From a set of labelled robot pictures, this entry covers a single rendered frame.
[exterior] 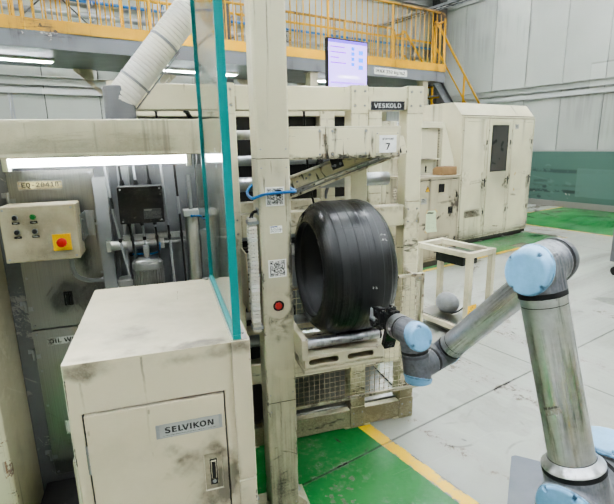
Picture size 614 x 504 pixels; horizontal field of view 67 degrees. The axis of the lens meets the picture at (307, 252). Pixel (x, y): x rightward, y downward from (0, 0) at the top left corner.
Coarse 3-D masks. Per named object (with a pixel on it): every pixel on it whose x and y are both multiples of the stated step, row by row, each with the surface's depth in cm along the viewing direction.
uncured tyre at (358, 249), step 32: (320, 224) 182; (352, 224) 180; (384, 224) 184; (320, 256) 229; (352, 256) 174; (384, 256) 178; (320, 288) 226; (352, 288) 175; (384, 288) 179; (320, 320) 190; (352, 320) 183
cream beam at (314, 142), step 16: (288, 128) 201; (304, 128) 203; (320, 128) 206; (336, 128) 208; (352, 128) 210; (368, 128) 212; (384, 128) 215; (304, 144) 205; (320, 144) 207; (336, 144) 209; (352, 144) 211; (368, 144) 214
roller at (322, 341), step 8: (320, 336) 192; (328, 336) 192; (336, 336) 193; (344, 336) 193; (352, 336) 194; (360, 336) 195; (368, 336) 196; (376, 336) 197; (312, 344) 189; (320, 344) 190; (328, 344) 191; (336, 344) 193
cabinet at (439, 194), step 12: (396, 180) 625; (420, 180) 602; (432, 180) 618; (444, 180) 627; (456, 180) 641; (396, 192) 627; (420, 192) 605; (432, 192) 618; (444, 192) 632; (456, 192) 645; (420, 204) 610; (432, 204) 623; (444, 204) 636; (456, 204) 650; (420, 216) 614; (432, 216) 627; (444, 216) 641; (456, 216) 655; (420, 228) 618; (432, 228) 631; (444, 228) 645; (456, 228) 661; (420, 240) 622; (456, 240) 666; (432, 252) 640; (432, 264) 648
